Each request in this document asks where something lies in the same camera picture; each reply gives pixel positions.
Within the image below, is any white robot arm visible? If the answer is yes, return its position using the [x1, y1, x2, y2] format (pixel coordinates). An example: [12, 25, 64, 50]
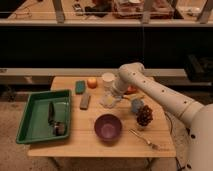
[111, 62, 213, 171]

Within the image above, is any red bowl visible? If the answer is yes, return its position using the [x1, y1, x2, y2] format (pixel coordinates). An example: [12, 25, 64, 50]
[125, 86, 137, 95]

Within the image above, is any blue grey plush object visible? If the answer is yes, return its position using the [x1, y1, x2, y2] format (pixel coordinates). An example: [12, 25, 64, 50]
[131, 99, 144, 113]

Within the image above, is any orange fruit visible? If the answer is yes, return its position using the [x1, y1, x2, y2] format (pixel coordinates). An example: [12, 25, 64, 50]
[87, 77, 97, 89]

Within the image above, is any brown pine cone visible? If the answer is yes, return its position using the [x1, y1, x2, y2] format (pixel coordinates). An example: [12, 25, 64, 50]
[136, 105, 153, 126]

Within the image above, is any green sponge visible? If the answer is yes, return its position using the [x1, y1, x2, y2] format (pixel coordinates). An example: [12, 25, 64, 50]
[75, 80, 86, 94]

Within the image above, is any wooden table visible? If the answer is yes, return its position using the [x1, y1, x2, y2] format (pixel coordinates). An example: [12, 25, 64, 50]
[28, 78, 176, 158]

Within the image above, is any purple bowl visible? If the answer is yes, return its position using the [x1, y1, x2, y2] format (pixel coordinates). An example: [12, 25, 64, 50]
[94, 114, 122, 142]

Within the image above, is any metal fork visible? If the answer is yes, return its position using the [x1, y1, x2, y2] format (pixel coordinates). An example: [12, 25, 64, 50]
[129, 129, 158, 150]

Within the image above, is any small dark object in tray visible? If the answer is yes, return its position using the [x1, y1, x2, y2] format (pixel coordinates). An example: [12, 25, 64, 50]
[53, 122, 66, 136]

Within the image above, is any dark knife in tray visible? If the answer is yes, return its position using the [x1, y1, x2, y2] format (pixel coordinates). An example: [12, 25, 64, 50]
[48, 102, 55, 125]

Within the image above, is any green plastic tray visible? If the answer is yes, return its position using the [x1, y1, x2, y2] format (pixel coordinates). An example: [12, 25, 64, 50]
[16, 90, 72, 144]

